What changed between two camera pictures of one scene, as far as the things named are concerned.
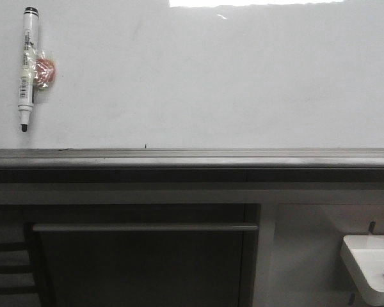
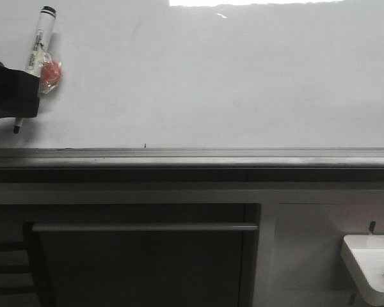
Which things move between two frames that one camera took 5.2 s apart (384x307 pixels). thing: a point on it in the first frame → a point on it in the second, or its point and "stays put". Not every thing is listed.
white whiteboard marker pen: x=25 y=103 → x=36 y=58
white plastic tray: x=368 y=258 stays put
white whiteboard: x=198 y=74 stays put
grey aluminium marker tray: x=191 y=165 stays put
